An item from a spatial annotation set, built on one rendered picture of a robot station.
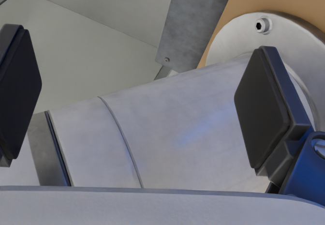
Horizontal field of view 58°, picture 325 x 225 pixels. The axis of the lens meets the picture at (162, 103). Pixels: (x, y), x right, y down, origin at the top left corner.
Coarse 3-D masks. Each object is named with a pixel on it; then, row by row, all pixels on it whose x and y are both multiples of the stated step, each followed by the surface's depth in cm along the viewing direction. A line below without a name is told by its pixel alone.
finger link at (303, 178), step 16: (304, 144) 8; (320, 144) 9; (304, 160) 8; (320, 160) 8; (288, 176) 8; (304, 176) 8; (320, 176) 8; (272, 192) 10; (288, 192) 7; (304, 192) 7; (320, 192) 7
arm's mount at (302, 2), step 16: (240, 0) 27; (256, 0) 25; (272, 0) 23; (288, 0) 22; (304, 0) 21; (320, 0) 20; (224, 16) 29; (304, 16) 21; (320, 16) 20; (208, 48) 34
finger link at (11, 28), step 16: (0, 32) 10; (16, 32) 10; (0, 48) 9; (16, 48) 10; (32, 48) 11; (0, 64) 9; (16, 64) 10; (32, 64) 11; (0, 80) 8; (16, 80) 10; (32, 80) 11; (0, 96) 9; (16, 96) 10; (32, 96) 11; (0, 112) 9; (16, 112) 10; (32, 112) 11; (0, 128) 9; (16, 128) 10; (0, 144) 9; (16, 144) 10; (0, 160) 9
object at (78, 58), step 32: (0, 0) 186; (32, 0) 191; (32, 32) 177; (64, 32) 180; (96, 32) 184; (64, 64) 167; (96, 64) 170; (128, 64) 173; (160, 64) 177; (64, 96) 156; (96, 96) 159
